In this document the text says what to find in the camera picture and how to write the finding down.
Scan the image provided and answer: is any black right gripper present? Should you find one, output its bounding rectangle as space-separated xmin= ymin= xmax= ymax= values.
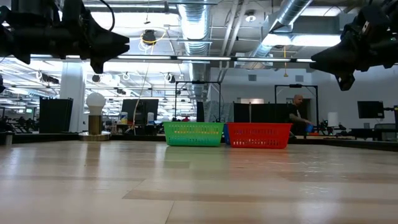
xmin=309 ymin=0 xmax=398 ymax=92

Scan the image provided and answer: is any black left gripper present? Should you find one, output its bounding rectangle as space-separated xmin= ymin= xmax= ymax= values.
xmin=58 ymin=0 xmax=131 ymax=75

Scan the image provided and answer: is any black round ceiling fixture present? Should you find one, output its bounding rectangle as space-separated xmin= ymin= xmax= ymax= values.
xmin=142 ymin=29 xmax=157 ymax=46

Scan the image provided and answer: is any black monitor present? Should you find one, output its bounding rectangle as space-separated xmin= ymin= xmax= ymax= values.
xmin=357 ymin=100 xmax=385 ymax=119
xmin=121 ymin=98 xmax=160 ymax=126

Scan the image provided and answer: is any white bulb lamp brass base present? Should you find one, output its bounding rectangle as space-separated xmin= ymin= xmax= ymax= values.
xmin=79 ymin=92 xmax=111 ymax=141

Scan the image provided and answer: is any person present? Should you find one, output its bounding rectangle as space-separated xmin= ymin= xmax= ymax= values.
xmin=288 ymin=94 xmax=315 ymax=136

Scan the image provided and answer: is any black panel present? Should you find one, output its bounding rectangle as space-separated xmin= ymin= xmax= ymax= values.
xmin=39 ymin=97 xmax=74 ymax=134

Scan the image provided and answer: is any black partition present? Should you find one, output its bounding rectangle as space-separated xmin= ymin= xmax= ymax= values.
xmin=233 ymin=102 xmax=290 ymax=124

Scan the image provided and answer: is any red plastic basket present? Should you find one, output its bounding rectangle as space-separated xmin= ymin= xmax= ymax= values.
xmin=226 ymin=122 xmax=294 ymax=149

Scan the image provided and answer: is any green plastic basket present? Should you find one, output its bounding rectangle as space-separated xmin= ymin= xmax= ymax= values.
xmin=162 ymin=121 xmax=225 ymax=147

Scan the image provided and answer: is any black left wrist camera cable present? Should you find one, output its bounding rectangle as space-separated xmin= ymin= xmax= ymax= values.
xmin=98 ymin=0 xmax=116 ymax=32

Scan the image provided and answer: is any silver ventilation duct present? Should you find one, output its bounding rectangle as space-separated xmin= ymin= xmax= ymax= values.
xmin=248 ymin=0 xmax=315 ymax=58
xmin=176 ymin=0 xmax=213 ymax=57

